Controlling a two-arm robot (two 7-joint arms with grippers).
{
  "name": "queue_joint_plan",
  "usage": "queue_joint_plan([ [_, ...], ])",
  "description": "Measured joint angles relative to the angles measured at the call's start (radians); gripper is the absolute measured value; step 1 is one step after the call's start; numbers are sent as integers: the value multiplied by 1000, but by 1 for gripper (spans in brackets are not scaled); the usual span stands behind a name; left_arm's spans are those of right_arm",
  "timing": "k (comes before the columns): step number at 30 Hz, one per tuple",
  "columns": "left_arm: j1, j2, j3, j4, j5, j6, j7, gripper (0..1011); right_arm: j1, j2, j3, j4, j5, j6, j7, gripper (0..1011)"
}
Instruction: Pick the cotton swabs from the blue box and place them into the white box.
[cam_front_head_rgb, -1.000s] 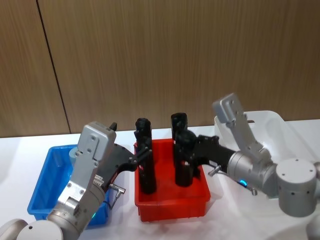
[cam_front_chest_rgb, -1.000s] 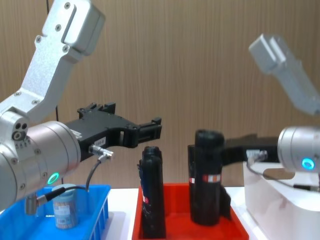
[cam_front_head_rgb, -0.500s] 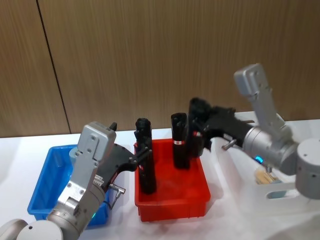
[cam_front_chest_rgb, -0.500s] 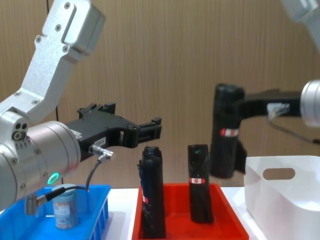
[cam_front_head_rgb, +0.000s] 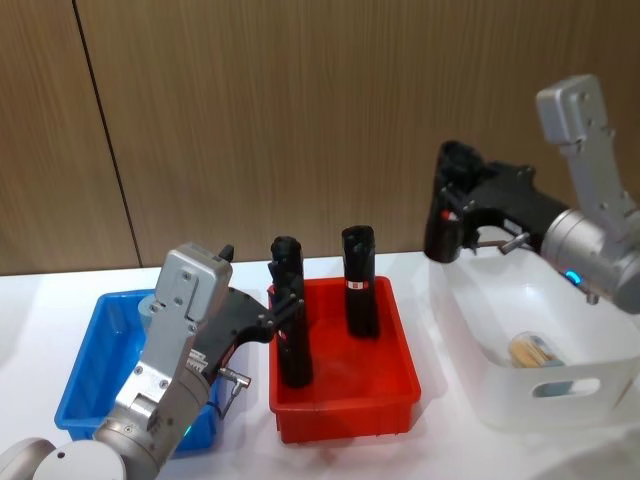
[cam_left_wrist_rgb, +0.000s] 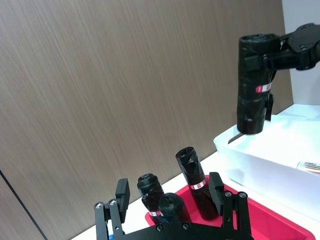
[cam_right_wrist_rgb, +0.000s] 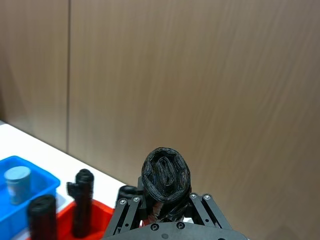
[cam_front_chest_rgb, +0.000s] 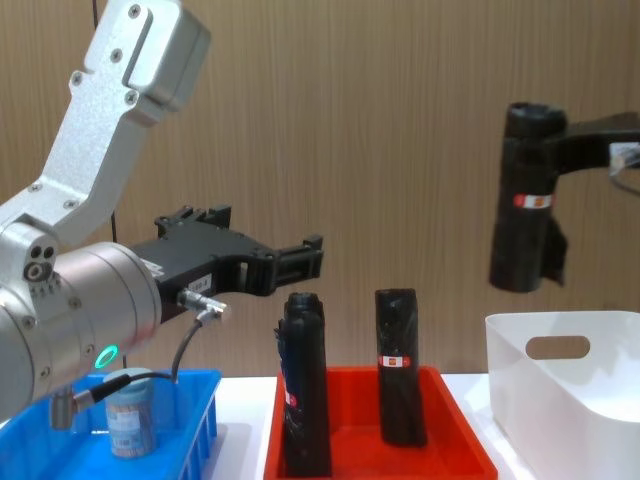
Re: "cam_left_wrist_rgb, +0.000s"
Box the flat pale packet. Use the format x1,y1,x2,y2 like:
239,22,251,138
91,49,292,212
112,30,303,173
296,161,320,176

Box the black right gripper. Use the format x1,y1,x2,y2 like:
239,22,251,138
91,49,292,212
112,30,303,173
244,23,320,71

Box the white plastic bin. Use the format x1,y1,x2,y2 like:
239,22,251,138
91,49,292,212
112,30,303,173
213,104,320,224

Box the red plastic tray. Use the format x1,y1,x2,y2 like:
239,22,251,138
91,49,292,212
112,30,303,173
144,183,316,240

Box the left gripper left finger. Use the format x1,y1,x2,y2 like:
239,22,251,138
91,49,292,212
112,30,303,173
94,178,131,240

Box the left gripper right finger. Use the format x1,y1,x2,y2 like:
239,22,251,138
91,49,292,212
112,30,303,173
208,171,252,240

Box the black bag roll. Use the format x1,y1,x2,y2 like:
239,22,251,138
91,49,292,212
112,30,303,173
175,146,219,222
236,33,281,136
158,192,192,225
136,173,165,225

